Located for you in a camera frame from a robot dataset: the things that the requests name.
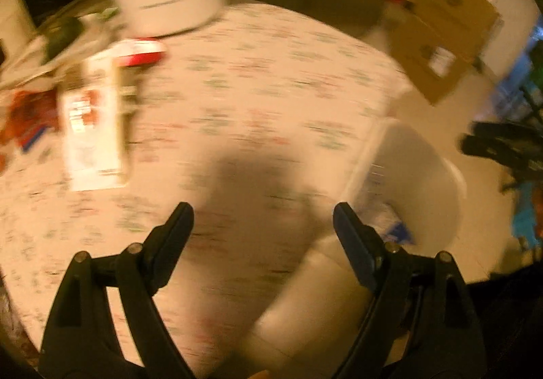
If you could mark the floral tablecloth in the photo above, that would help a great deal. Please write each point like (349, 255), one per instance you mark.
(254, 107)

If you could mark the white carton box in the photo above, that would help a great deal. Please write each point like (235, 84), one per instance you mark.
(91, 128)

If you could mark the white plastic bin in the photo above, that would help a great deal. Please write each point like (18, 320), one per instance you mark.
(415, 175)

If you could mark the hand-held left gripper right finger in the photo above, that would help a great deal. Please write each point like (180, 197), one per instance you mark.
(356, 243)

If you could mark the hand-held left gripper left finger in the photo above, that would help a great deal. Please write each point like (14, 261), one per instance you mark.
(169, 235)

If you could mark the red and white packet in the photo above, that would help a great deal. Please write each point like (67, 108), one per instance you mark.
(142, 52)

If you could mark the large cardboard box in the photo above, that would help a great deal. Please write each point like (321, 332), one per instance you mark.
(428, 65)

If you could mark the small cardboard box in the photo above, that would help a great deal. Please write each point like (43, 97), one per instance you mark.
(458, 10)

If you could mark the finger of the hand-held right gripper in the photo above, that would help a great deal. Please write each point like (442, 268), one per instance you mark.
(496, 141)

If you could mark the white bowl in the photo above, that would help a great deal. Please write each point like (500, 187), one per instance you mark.
(29, 56)

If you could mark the green squash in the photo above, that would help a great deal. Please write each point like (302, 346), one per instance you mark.
(63, 37)

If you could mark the red and blue packet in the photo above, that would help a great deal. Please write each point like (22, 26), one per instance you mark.
(29, 120)

